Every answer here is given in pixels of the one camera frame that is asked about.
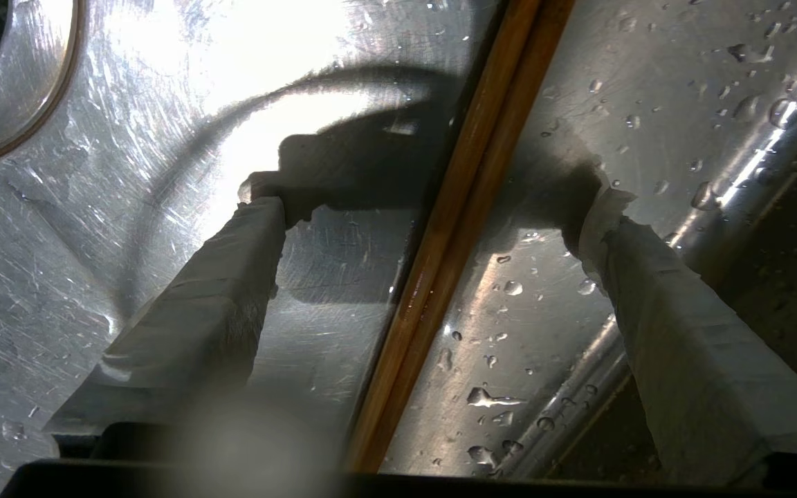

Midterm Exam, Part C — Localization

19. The brown wooden chopstick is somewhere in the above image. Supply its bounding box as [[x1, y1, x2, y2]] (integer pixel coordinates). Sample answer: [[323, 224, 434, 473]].
[[364, 0, 578, 474], [345, 0, 544, 472]]

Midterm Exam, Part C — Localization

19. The stainless steel sink basin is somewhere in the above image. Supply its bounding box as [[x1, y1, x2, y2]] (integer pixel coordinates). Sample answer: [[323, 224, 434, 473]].
[[0, 0, 797, 498]]

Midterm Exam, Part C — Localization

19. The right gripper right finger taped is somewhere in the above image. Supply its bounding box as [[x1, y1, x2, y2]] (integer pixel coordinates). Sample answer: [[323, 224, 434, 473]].
[[577, 187, 797, 486]]

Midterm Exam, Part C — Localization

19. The round metal drain strainer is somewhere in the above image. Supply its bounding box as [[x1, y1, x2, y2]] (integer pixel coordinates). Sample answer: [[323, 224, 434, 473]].
[[0, 0, 86, 172]]

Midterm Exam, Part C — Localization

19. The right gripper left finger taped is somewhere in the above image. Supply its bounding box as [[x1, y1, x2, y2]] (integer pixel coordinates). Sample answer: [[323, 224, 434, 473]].
[[44, 181, 287, 438]]

